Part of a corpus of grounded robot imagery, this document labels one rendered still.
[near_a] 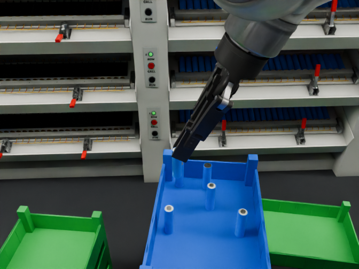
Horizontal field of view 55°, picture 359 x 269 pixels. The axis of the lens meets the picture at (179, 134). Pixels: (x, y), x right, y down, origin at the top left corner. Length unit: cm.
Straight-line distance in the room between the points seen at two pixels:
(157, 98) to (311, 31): 47
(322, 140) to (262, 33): 84
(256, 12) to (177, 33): 69
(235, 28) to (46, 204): 93
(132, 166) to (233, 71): 81
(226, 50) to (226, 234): 35
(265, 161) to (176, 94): 44
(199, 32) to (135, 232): 62
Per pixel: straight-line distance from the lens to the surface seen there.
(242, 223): 65
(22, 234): 94
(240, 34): 48
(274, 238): 111
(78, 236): 91
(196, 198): 73
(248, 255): 66
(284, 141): 122
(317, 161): 136
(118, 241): 108
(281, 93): 111
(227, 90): 50
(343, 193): 132
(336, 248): 114
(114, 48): 98
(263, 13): 29
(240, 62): 49
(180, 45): 97
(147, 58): 97
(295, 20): 48
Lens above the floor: 86
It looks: 36 degrees down
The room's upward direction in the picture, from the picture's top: straight up
